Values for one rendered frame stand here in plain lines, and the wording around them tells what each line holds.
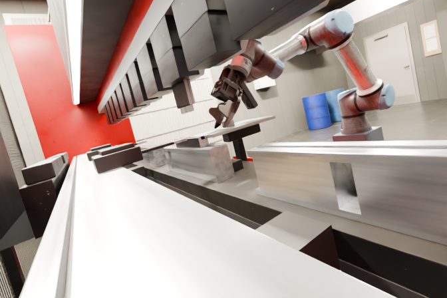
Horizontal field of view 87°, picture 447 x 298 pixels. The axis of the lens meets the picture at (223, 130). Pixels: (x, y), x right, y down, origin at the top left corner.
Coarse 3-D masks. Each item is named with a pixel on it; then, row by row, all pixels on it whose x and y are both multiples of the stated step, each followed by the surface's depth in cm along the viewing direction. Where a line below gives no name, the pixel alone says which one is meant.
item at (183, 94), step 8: (184, 80) 69; (176, 88) 74; (184, 88) 69; (176, 96) 76; (184, 96) 71; (192, 96) 70; (176, 104) 77; (184, 104) 72; (192, 104) 70; (184, 112) 76
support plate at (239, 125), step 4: (268, 116) 83; (272, 116) 81; (244, 120) 93; (248, 120) 88; (252, 120) 83; (256, 120) 79; (260, 120) 78; (264, 120) 79; (236, 124) 83; (240, 124) 78; (244, 124) 75; (248, 124) 75; (252, 124) 76; (216, 128) 87; (228, 128) 74; (232, 128) 72; (236, 128) 73; (240, 128) 74; (216, 132) 71; (220, 132) 70; (224, 132) 70; (228, 132) 71; (208, 136) 70; (212, 136) 68; (216, 136) 69
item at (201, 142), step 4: (204, 136) 70; (188, 140) 75; (192, 140) 73; (196, 140) 70; (200, 140) 69; (204, 140) 70; (176, 144) 85; (180, 144) 82; (184, 144) 79; (188, 144) 76; (192, 144) 73; (196, 144) 71; (200, 144) 69; (204, 144) 70; (208, 144) 71
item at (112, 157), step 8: (120, 144) 68; (128, 144) 61; (160, 144) 71; (168, 144) 69; (104, 152) 58; (112, 152) 59; (120, 152) 58; (128, 152) 59; (136, 152) 60; (144, 152) 66; (96, 160) 56; (104, 160) 57; (112, 160) 57; (120, 160) 58; (128, 160) 59; (136, 160) 60; (96, 168) 56; (104, 168) 56; (112, 168) 57
